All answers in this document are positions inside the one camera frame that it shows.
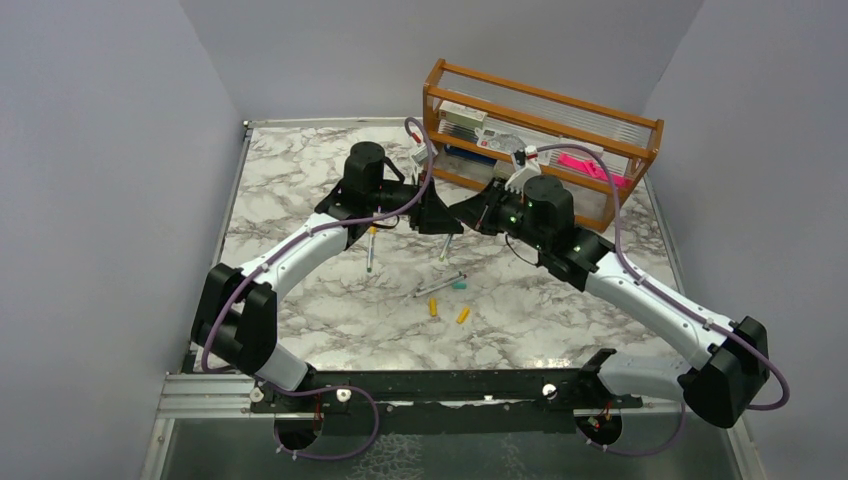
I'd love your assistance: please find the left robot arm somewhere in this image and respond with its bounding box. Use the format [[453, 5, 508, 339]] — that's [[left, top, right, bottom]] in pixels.
[[191, 141, 463, 411]]

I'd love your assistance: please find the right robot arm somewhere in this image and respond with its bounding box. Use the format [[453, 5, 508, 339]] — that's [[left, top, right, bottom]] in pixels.
[[449, 175, 770, 428]]

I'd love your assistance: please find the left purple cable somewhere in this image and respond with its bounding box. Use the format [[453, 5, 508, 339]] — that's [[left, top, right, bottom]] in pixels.
[[199, 117, 437, 462]]

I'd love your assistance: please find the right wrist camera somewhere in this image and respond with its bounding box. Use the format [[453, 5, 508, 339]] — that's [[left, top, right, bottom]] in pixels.
[[505, 145, 542, 194]]

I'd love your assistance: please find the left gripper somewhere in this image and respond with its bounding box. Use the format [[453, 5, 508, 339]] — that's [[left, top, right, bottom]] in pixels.
[[368, 170, 464, 234]]

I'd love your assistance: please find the grey pen green end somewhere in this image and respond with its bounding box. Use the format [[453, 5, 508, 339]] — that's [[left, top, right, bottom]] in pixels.
[[413, 272, 467, 297]]

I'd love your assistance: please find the blue flat box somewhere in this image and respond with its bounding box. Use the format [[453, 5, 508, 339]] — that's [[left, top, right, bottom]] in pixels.
[[444, 145, 498, 166]]

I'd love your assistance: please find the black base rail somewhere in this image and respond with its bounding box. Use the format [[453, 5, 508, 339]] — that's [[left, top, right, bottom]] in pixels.
[[250, 367, 643, 436]]

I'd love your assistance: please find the white printed card package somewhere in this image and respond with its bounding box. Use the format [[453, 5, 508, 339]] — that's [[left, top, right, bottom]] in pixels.
[[474, 128, 558, 156]]

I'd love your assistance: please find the aluminium frame rail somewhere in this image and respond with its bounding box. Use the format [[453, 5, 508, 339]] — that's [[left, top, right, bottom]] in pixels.
[[156, 368, 746, 420]]

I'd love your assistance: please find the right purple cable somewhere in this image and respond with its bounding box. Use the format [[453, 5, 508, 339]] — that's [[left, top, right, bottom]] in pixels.
[[523, 143, 791, 458]]

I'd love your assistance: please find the white green box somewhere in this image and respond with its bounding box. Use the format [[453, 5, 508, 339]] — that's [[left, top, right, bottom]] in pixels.
[[438, 100, 488, 130]]

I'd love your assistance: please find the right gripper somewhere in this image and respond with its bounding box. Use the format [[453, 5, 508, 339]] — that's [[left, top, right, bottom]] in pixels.
[[451, 176, 549, 252]]

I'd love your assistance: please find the orange wooden shelf rack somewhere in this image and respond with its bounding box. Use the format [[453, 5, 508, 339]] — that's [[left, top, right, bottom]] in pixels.
[[422, 59, 665, 231]]

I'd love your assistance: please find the purple cable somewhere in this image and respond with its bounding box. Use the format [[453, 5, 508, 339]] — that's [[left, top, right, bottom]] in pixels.
[[199, 117, 437, 462], [523, 143, 791, 458]]

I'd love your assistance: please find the grey pen teal end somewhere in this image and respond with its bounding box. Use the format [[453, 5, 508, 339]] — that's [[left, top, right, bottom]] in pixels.
[[438, 234, 454, 262]]

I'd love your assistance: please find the pink plastic tool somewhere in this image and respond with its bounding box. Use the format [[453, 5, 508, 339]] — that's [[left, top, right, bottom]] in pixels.
[[557, 153, 632, 188]]

